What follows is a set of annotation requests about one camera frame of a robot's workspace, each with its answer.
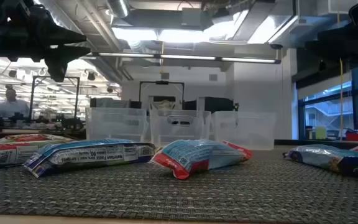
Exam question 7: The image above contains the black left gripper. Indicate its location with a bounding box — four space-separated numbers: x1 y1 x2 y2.
0 0 92 83

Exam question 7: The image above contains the green red granola bar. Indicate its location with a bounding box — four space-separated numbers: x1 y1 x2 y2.
0 133 75 146
0 141 45 169

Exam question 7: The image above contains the blue purple granola bar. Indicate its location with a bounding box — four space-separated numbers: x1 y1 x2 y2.
23 138 157 179
283 144 358 179

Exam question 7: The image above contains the red blue granola bar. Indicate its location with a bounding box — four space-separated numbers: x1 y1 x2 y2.
150 139 254 180

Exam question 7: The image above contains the person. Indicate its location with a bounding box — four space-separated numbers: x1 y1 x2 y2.
0 86 30 119

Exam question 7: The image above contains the green cup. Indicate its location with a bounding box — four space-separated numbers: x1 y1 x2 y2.
315 126 328 140

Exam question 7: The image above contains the clear plastic bin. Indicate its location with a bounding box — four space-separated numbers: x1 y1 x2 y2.
149 109 212 147
211 111 277 151
85 107 149 144

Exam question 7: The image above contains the long ceiling light bar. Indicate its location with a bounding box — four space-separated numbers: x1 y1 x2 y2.
81 51 282 65

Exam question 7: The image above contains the black equipment box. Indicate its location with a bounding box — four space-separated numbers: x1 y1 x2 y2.
185 96 239 113

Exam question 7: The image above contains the grey woven table mat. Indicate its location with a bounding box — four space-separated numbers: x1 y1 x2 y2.
0 148 358 224

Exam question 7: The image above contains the silver ventilation duct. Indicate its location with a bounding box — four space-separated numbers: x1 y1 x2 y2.
106 0 130 19

